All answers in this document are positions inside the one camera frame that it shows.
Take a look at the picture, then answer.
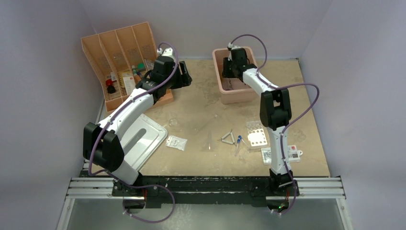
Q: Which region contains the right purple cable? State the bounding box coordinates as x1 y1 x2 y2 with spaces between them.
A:
227 34 320 217

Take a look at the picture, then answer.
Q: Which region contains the white clay triangle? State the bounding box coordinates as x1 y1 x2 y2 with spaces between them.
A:
218 129 236 145

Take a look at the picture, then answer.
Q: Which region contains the black mounting base rail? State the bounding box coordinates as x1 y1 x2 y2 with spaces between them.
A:
112 175 300 211

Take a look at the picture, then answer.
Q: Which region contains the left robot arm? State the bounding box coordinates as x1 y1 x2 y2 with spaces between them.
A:
83 55 192 196

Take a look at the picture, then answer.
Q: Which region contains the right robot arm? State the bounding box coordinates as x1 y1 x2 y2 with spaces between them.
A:
223 44 296 195

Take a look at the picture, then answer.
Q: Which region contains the white labelled package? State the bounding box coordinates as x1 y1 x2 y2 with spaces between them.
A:
260 145 303 165

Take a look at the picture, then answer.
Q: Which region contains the white test tube rack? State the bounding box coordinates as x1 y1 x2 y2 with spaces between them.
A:
246 121 268 149

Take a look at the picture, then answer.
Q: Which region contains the peach file organizer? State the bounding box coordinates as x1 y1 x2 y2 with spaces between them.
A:
81 22 157 114

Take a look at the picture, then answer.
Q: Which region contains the small white packet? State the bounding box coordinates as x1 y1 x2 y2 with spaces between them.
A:
165 135 188 151

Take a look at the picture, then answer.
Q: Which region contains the glass stirring rod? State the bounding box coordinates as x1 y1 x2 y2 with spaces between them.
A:
193 114 219 132

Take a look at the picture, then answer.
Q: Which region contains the pink plastic bin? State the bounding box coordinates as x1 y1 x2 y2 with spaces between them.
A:
212 48 258 104

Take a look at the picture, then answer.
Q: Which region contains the red black bottle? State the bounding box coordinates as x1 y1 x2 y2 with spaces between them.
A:
105 79 116 94

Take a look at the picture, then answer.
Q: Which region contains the white plastic lid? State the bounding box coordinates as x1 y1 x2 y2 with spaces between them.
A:
120 114 168 171

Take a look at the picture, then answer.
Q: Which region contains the blue capped test tube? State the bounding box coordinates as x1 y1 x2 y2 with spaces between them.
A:
235 135 242 156

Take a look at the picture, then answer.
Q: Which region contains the white box in organizer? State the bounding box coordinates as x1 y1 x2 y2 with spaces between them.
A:
122 72 135 95

